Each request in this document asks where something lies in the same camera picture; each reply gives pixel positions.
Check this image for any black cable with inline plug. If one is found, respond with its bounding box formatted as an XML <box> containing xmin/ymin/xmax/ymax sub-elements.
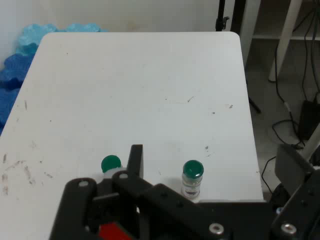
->
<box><xmin>274</xmin><ymin>4</ymin><xmax>318</xmax><ymax>136</ymax></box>

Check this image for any black tripod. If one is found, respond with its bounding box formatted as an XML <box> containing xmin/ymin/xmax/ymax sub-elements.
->
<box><xmin>215</xmin><ymin>0</ymin><xmax>262</xmax><ymax>114</ymax></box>

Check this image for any white shelf panel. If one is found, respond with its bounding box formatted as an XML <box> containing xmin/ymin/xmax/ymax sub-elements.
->
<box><xmin>239</xmin><ymin>0</ymin><xmax>320</xmax><ymax>70</ymax></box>

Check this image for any black power adapter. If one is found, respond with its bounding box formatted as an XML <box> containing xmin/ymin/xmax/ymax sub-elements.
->
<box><xmin>298</xmin><ymin>99</ymin><xmax>320</xmax><ymax>141</ymax></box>

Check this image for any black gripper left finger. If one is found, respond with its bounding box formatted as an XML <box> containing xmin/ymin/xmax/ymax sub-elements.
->
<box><xmin>49</xmin><ymin>144</ymin><xmax>233</xmax><ymax>240</ymax></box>

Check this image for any green cap spice bottle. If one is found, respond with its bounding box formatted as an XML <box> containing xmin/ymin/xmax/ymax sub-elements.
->
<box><xmin>100</xmin><ymin>154</ymin><xmax>129</xmax><ymax>180</ymax></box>
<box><xmin>181</xmin><ymin>159</ymin><xmax>205</xmax><ymax>203</ymax></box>

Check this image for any dark blue foam mat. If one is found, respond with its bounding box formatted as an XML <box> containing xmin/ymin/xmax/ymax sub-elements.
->
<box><xmin>0</xmin><ymin>53</ymin><xmax>35</xmax><ymax>90</ymax></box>
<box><xmin>0</xmin><ymin>87</ymin><xmax>21</xmax><ymax>136</ymax></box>

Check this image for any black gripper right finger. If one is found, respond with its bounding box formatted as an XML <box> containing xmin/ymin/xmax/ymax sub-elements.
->
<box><xmin>271</xmin><ymin>143</ymin><xmax>320</xmax><ymax>240</ymax></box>

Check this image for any black adapter cable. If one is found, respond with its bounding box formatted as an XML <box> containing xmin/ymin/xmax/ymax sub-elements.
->
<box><xmin>301</xmin><ymin>14</ymin><xmax>317</xmax><ymax>102</ymax></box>

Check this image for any light blue foam mat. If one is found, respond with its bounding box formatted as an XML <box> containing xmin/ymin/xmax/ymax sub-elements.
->
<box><xmin>15</xmin><ymin>23</ymin><xmax>109</xmax><ymax>56</ymax></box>

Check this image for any white slanted desk leg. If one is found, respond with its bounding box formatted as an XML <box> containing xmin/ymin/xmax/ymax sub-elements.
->
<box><xmin>268</xmin><ymin>0</ymin><xmax>301</xmax><ymax>82</ymax></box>
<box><xmin>302</xmin><ymin>127</ymin><xmax>320</xmax><ymax>161</ymax></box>

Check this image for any red bowl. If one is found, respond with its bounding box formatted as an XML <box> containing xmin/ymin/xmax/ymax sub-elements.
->
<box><xmin>98</xmin><ymin>221</ymin><xmax>131</xmax><ymax>240</ymax></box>

